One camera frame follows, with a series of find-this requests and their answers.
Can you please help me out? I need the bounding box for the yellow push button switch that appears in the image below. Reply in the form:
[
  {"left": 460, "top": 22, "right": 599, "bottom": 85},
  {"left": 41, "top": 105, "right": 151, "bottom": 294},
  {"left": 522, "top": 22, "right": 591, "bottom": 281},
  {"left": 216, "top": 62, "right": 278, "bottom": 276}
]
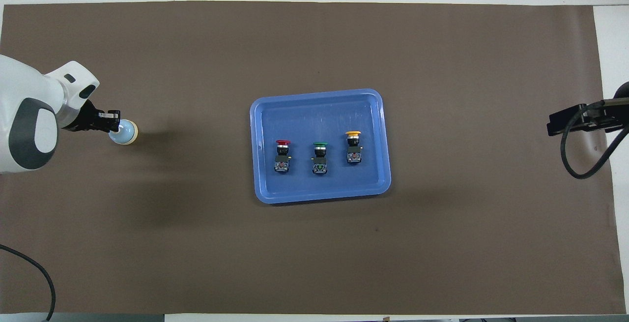
[{"left": 344, "top": 131, "right": 363, "bottom": 164}]

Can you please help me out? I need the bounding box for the brown table mat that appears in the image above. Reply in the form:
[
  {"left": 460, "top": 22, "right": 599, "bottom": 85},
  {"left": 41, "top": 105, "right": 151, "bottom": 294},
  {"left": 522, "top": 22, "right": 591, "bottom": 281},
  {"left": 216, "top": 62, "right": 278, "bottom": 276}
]
[{"left": 0, "top": 0, "right": 622, "bottom": 315}]

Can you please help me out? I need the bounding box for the red push button switch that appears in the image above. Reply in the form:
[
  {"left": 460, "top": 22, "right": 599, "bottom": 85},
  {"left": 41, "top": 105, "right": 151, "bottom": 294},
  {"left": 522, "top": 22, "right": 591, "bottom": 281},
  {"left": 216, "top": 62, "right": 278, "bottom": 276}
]
[{"left": 274, "top": 140, "right": 293, "bottom": 174}]

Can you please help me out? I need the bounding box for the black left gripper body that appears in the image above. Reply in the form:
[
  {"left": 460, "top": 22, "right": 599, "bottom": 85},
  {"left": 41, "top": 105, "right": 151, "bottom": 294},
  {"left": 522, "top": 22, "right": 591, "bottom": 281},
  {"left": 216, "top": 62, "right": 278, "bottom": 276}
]
[{"left": 61, "top": 100, "right": 101, "bottom": 133}]

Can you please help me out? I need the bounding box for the blue plastic tray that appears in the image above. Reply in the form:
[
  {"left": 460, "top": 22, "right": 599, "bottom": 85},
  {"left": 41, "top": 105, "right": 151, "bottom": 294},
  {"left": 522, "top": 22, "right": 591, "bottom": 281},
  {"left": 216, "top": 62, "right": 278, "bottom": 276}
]
[{"left": 250, "top": 89, "right": 392, "bottom": 205}]

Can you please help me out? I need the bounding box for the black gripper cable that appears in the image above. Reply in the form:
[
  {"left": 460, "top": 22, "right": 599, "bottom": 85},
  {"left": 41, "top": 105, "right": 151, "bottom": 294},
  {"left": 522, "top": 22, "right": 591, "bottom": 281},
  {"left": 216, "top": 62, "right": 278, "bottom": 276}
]
[
  {"left": 0, "top": 244, "right": 56, "bottom": 322},
  {"left": 560, "top": 111, "right": 629, "bottom": 180}
]

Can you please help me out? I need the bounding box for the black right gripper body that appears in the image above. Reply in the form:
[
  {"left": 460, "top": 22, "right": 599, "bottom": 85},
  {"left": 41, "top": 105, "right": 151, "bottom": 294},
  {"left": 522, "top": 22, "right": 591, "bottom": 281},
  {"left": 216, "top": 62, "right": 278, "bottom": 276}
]
[{"left": 585, "top": 82, "right": 629, "bottom": 133}]

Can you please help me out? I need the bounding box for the green push button switch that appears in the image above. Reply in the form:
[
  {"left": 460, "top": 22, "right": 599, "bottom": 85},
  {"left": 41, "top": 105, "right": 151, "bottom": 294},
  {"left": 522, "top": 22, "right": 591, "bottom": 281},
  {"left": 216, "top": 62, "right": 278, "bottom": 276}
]
[{"left": 311, "top": 142, "right": 329, "bottom": 175}]

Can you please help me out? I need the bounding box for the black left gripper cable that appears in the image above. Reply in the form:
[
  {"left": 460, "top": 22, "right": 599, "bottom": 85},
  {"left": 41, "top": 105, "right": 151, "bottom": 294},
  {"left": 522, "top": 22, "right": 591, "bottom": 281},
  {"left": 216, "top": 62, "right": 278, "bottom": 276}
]
[{"left": 0, "top": 244, "right": 56, "bottom": 322}]

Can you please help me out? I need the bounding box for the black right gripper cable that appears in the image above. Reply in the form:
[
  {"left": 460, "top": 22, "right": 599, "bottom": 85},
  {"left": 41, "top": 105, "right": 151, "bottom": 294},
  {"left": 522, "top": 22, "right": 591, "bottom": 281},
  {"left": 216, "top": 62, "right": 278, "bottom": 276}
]
[{"left": 560, "top": 111, "right": 629, "bottom": 180}]

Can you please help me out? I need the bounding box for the light blue call bell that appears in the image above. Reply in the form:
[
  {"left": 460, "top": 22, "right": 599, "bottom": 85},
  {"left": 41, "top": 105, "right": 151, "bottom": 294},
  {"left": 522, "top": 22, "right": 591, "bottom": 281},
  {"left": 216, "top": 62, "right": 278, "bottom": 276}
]
[{"left": 108, "top": 119, "right": 139, "bottom": 146}]

